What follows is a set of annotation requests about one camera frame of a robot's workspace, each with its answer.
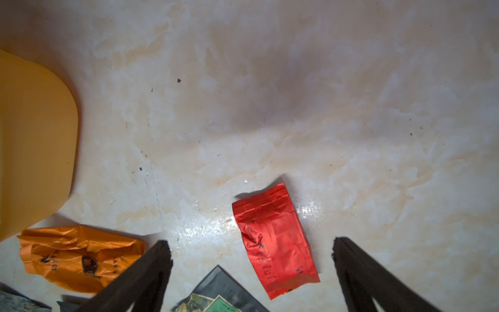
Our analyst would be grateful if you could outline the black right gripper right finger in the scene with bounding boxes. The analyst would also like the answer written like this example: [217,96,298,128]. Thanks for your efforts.
[332,237,439,311]

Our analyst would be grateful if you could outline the orange foil tea bag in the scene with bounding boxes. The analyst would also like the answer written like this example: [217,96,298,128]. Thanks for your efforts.
[18,226,146,295]

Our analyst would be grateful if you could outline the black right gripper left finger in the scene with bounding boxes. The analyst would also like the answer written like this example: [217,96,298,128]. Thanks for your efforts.
[77,240,173,312]

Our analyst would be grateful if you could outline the yellow plastic storage box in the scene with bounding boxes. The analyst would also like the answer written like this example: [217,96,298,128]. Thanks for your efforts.
[1,51,79,241]

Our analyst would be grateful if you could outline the illustrated tea bag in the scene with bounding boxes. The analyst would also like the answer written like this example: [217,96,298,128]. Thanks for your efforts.
[1,284,52,312]

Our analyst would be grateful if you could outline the red foil tea bag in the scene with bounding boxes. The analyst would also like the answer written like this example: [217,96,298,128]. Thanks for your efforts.
[232,183,320,300]

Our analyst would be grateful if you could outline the dark oolong tea bag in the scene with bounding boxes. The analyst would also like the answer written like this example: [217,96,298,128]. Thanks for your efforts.
[171,265,269,312]

